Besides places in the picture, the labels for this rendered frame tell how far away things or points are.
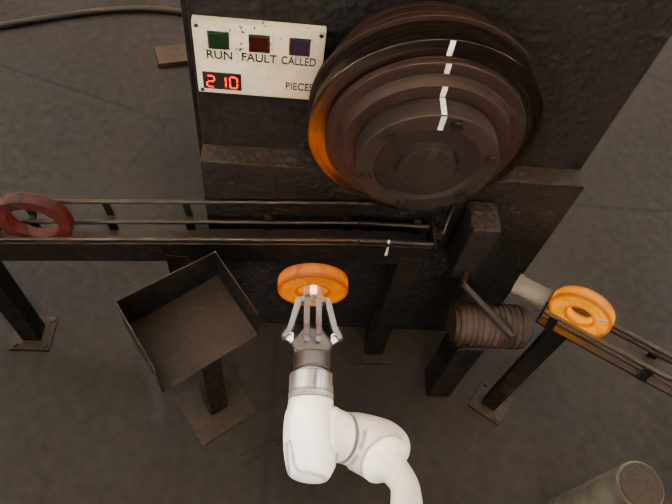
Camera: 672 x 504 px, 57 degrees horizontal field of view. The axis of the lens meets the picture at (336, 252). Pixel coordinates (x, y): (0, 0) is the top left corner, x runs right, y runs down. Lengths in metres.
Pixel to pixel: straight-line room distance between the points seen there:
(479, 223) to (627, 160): 1.67
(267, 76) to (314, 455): 0.77
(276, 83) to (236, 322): 0.60
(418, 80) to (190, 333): 0.83
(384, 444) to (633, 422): 1.37
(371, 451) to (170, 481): 0.97
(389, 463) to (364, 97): 0.69
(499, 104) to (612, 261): 1.64
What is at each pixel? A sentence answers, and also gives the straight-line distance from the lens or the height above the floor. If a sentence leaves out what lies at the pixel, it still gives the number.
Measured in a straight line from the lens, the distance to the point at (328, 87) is 1.18.
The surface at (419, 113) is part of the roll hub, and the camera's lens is 1.13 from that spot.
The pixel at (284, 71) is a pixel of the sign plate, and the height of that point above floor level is 1.13.
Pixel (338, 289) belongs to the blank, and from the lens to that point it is 1.35.
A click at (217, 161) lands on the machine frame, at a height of 0.87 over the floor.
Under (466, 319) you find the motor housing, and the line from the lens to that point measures 1.74.
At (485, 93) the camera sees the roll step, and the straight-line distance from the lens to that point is 1.18.
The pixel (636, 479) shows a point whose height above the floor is 0.52.
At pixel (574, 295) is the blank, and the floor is 0.77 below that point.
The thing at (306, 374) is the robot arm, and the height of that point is 0.87.
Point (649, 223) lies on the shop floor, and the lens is 2.97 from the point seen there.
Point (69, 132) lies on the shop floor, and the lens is 2.86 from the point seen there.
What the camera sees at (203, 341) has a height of 0.60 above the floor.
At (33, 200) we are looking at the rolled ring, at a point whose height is 0.76.
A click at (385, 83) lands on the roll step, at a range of 1.15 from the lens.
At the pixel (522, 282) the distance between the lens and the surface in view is 1.66.
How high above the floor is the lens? 2.02
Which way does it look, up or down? 57 degrees down
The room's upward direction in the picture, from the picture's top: 11 degrees clockwise
